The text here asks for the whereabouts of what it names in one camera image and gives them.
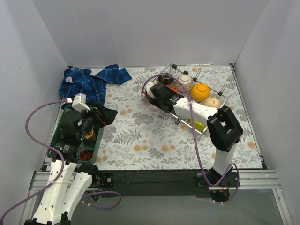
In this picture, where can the aluminium frame rail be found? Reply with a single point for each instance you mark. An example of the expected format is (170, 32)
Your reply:
(261, 180)

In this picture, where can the lime green bowl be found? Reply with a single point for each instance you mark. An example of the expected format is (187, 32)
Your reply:
(199, 126)

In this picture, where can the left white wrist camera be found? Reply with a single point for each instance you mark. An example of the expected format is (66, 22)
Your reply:
(78, 102)

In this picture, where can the yellow-orange bowl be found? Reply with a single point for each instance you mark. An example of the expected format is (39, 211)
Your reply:
(200, 92)

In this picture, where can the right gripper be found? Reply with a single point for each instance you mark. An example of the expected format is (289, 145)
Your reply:
(155, 101)

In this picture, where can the beige bowl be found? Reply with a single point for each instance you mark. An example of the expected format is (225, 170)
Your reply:
(212, 102)

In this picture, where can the blue plaid cloth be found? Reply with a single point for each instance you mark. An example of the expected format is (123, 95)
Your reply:
(78, 80)

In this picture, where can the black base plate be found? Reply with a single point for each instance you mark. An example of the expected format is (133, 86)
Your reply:
(158, 183)

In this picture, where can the white patterned bowl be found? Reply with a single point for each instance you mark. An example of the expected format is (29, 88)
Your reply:
(186, 81)

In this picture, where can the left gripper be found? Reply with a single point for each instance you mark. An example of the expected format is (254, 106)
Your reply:
(99, 116)

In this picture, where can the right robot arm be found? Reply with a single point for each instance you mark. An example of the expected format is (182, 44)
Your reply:
(224, 129)

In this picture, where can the metal wire dish rack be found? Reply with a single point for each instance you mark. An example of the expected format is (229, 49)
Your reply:
(175, 71)

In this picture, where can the red-orange bowl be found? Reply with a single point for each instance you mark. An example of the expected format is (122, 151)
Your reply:
(173, 89)

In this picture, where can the green compartment tray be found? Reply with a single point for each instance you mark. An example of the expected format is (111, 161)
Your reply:
(86, 150)

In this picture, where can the black bowl with gold rim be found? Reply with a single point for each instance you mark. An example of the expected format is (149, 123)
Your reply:
(166, 79)

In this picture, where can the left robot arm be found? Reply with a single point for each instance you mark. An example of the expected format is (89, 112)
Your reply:
(67, 183)

